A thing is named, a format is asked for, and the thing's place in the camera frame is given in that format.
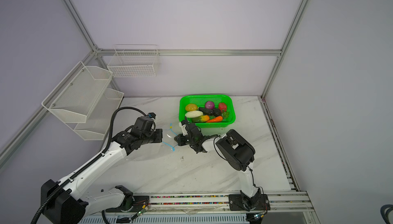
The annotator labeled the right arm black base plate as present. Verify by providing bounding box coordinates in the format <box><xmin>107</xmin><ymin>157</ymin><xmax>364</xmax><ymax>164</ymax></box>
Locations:
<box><xmin>228</xmin><ymin>193</ymin><xmax>271</xmax><ymax>212</ymax></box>

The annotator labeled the yellow toy lemon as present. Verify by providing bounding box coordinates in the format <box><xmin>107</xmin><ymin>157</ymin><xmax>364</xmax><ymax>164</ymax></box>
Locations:
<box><xmin>185</xmin><ymin>103</ymin><xmax>198</xmax><ymax>112</ymax></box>

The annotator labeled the white mesh lower shelf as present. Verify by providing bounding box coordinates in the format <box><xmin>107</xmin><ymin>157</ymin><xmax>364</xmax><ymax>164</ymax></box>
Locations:
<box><xmin>73</xmin><ymin>88</ymin><xmax>124</xmax><ymax>141</ymax></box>

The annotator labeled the clear zip bag blue zipper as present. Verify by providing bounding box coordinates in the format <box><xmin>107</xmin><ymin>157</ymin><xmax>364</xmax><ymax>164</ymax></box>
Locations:
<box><xmin>125</xmin><ymin>123</ymin><xmax>178</xmax><ymax>162</ymax></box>

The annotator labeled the aluminium front rail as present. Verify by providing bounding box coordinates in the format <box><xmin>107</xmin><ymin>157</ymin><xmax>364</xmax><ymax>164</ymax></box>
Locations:
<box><xmin>59</xmin><ymin>191</ymin><xmax>315</xmax><ymax>217</ymax></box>

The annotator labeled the white mesh shelf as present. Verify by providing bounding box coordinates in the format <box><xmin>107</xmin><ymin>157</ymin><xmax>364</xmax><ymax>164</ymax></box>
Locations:
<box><xmin>73</xmin><ymin>88</ymin><xmax>124</xmax><ymax>141</ymax></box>
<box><xmin>42</xmin><ymin>62</ymin><xmax>113</xmax><ymax>123</ymax></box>

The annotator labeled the white wire wall basket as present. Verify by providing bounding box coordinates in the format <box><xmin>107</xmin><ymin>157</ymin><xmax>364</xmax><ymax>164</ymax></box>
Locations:
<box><xmin>107</xmin><ymin>44</ymin><xmax>160</xmax><ymax>78</ymax></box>

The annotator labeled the green toy leafy vegetable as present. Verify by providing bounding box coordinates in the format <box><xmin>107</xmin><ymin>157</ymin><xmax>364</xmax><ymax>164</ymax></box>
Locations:
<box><xmin>221</xmin><ymin>111</ymin><xmax>231</xmax><ymax>120</ymax></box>

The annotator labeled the white toy radish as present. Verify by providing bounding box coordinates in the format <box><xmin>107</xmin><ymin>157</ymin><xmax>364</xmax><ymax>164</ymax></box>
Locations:
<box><xmin>185</xmin><ymin>110</ymin><xmax>204</xmax><ymax>119</ymax></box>

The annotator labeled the white mesh upper shelf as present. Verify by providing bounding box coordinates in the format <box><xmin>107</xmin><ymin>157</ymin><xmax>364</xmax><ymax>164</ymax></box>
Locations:
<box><xmin>42</xmin><ymin>62</ymin><xmax>113</xmax><ymax>123</ymax></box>

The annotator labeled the black corrugated cable left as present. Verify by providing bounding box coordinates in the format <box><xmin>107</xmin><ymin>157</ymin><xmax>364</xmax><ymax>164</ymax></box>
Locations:
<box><xmin>30</xmin><ymin>106</ymin><xmax>154</xmax><ymax>224</ymax></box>

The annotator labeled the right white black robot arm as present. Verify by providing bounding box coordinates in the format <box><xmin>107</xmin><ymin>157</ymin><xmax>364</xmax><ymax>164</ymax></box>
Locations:
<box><xmin>175</xmin><ymin>119</ymin><xmax>263</xmax><ymax>211</ymax></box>

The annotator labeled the red toy pepper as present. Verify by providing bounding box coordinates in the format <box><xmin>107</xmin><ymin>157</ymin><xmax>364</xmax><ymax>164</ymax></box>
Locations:
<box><xmin>218</xmin><ymin>102</ymin><xmax>227</xmax><ymax>112</ymax></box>

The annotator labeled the purple toy onion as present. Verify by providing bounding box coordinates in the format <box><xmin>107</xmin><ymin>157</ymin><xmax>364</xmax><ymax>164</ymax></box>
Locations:
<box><xmin>205</xmin><ymin>101</ymin><xmax>215</xmax><ymax>109</ymax></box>

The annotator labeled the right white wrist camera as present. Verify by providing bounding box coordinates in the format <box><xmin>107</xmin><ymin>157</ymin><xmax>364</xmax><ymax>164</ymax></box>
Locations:
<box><xmin>179</xmin><ymin>123</ymin><xmax>188</xmax><ymax>136</ymax></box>

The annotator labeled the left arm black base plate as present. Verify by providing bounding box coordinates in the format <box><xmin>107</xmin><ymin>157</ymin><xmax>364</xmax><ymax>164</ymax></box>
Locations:
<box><xmin>106</xmin><ymin>195</ymin><xmax>150</xmax><ymax>213</ymax></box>

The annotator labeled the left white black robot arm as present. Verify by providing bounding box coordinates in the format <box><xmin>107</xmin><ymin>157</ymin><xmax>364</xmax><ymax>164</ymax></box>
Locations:
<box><xmin>32</xmin><ymin>117</ymin><xmax>163</xmax><ymax>224</ymax></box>

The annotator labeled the green plastic basket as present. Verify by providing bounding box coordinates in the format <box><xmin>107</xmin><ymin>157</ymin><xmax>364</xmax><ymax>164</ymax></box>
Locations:
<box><xmin>179</xmin><ymin>95</ymin><xmax>236</xmax><ymax>128</ymax></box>

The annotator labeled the orange toy carrot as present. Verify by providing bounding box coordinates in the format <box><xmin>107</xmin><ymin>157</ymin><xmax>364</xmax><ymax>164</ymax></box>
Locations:
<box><xmin>207</xmin><ymin>116</ymin><xmax>223</xmax><ymax>123</ymax></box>

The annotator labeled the yellow green toy corn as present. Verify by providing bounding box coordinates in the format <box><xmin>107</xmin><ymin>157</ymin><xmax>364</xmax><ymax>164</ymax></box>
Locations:
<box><xmin>191</xmin><ymin>115</ymin><xmax>210</xmax><ymax>123</ymax></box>

